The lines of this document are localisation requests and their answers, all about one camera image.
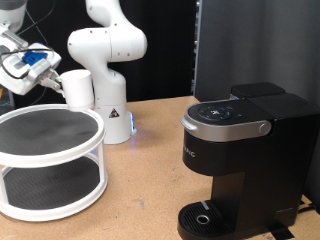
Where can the clear water tank black lid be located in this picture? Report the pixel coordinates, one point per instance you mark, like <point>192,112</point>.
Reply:
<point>258,89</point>

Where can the white two-tier turntable shelf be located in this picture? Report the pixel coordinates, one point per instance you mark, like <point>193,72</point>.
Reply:
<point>46,143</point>

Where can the black Keurig coffee machine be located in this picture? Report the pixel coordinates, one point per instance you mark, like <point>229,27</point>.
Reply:
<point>266,166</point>

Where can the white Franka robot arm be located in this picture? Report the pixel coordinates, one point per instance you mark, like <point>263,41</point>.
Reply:
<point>106,86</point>

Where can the metal rack upright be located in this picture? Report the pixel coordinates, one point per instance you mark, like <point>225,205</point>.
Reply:
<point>194,66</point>

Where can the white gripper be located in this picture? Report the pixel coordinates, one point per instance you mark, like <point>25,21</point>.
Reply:
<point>18,86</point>

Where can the black tape strip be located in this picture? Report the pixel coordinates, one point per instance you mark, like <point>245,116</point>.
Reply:
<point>281,231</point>

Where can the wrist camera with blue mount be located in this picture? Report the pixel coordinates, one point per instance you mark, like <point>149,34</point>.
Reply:
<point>33,57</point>

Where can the grey metal frame post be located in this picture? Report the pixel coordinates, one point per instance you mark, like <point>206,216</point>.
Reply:
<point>9,98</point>

